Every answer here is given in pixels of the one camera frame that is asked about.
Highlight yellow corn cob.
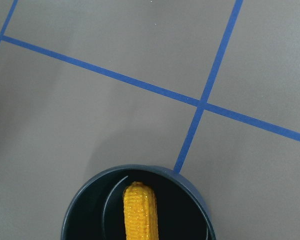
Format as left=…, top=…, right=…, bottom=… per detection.
left=123, top=181, right=159, bottom=240

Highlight dark blue saucepan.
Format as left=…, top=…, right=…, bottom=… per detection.
left=61, top=165, right=216, bottom=240

